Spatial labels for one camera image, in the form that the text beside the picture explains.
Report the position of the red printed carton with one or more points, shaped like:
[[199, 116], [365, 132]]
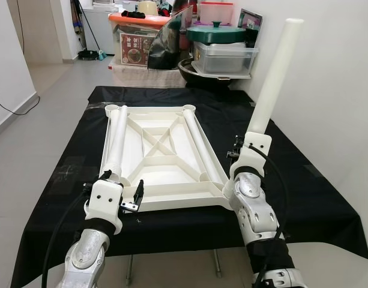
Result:
[[135, 48]]

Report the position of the beige pot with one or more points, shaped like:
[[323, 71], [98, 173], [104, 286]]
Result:
[[149, 7]]

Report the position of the clear storage box orange lid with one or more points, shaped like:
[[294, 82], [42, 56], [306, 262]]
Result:
[[135, 19]]

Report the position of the grey metal folding table frame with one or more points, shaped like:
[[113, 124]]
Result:
[[217, 264]]

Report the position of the black plastic bag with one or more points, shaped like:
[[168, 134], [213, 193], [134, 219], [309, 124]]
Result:
[[168, 45]]

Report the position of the clear plastic container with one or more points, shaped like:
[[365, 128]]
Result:
[[226, 57]]

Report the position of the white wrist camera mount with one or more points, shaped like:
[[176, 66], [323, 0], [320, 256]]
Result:
[[105, 204], [256, 147]]

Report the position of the dark green round pot lid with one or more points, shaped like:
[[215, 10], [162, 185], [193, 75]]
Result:
[[217, 35]]

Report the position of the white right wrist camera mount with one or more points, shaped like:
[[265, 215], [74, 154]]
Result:
[[256, 147]]

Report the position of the white towel cloth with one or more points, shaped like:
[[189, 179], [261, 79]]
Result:
[[141, 75]]

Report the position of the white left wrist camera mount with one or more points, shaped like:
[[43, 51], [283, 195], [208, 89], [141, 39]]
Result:
[[105, 204]]

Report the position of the pink plastic container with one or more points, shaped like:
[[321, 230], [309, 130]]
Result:
[[215, 13]]

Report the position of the black round wok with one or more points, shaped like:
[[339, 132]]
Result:
[[199, 75]]

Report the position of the white plastic children table top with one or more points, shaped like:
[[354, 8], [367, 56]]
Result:
[[165, 174]]

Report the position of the white appliance cabinet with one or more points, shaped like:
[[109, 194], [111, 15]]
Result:
[[102, 30]]

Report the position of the teal head floor mop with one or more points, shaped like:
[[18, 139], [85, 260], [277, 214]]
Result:
[[90, 55]]

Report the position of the black tablecloth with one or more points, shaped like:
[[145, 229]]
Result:
[[304, 180]]

